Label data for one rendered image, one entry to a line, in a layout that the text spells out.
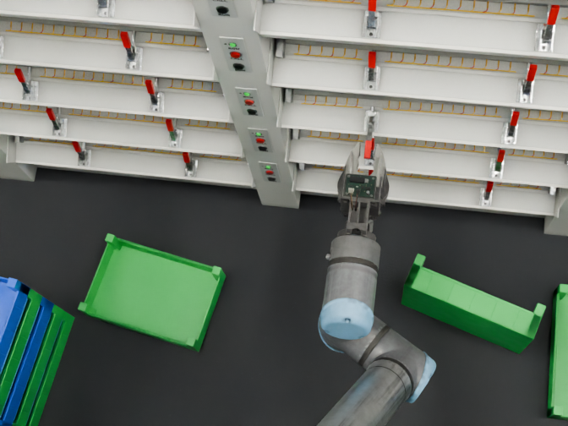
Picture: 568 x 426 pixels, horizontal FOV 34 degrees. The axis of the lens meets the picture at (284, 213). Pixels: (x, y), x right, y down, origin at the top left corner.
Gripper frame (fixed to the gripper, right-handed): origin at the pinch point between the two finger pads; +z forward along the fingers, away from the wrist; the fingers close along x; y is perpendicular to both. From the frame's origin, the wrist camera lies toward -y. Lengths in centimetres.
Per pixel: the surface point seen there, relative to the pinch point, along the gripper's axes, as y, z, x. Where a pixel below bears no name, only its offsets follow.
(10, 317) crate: -23, -34, 71
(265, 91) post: 14.3, 2.8, 19.1
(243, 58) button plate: 27.2, 0.9, 21.6
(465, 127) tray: -0.3, 7.7, -18.2
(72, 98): -1, 7, 61
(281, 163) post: -22.5, 7.5, 19.7
